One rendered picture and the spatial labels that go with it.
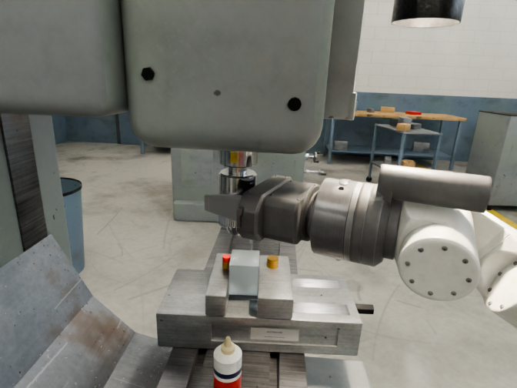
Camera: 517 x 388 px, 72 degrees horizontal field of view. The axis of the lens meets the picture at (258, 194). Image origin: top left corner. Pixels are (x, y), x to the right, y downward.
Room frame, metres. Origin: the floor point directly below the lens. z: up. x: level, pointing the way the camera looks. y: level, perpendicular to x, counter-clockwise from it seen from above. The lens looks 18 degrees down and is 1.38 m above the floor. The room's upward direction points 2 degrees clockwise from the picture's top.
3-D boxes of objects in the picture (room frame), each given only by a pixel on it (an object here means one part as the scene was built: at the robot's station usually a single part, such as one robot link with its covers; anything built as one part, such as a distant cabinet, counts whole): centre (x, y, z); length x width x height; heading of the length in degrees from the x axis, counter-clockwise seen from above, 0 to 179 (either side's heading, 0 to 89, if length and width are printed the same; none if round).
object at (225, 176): (0.42, 0.03, 1.26); 0.05 x 0.05 x 0.01
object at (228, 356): (0.40, 0.03, 0.98); 0.04 x 0.04 x 0.11
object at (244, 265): (0.57, 0.02, 1.04); 0.06 x 0.05 x 0.06; 179
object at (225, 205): (0.40, 0.04, 1.23); 0.06 x 0.02 x 0.03; 66
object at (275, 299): (0.57, -0.04, 1.02); 0.15 x 0.06 x 0.04; 179
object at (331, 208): (0.39, -0.06, 1.23); 0.13 x 0.12 x 0.10; 156
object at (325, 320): (0.57, -0.01, 0.98); 0.35 x 0.15 x 0.11; 89
